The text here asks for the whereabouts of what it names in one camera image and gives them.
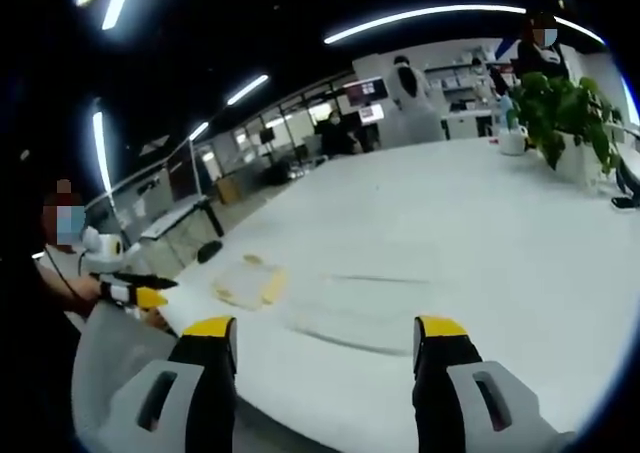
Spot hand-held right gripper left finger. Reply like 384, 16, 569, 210
107, 315, 239, 453

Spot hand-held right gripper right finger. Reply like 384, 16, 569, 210
412, 315, 576, 453

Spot white office desk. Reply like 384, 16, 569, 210
138, 196, 214, 242

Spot small black object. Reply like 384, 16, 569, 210
196, 240, 224, 264

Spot dark red screen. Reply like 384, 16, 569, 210
166, 146, 202, 200

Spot person's dark clothing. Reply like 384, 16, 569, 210
0, 192, 81, 453

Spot cardboard box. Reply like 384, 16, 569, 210
216, 176, 242, 205

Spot white mug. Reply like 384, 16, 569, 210
498, 125, 530, 157

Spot white planter box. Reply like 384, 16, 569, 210
558, 131, 607, 190

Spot small computer monitor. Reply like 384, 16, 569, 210
358, 103, 387, 127

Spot blue bottle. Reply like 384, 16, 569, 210
498, 95, 517, 129

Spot large computer monitor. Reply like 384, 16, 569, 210
343, 76, 392, 108

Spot green potted plant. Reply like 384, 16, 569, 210
508, 71, 626, 174

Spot long ceiling light strip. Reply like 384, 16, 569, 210
323, 4, 529, 45

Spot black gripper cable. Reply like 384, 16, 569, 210
43, 245, 85, 300

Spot white wall shelf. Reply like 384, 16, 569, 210
424, 47, 501, 112

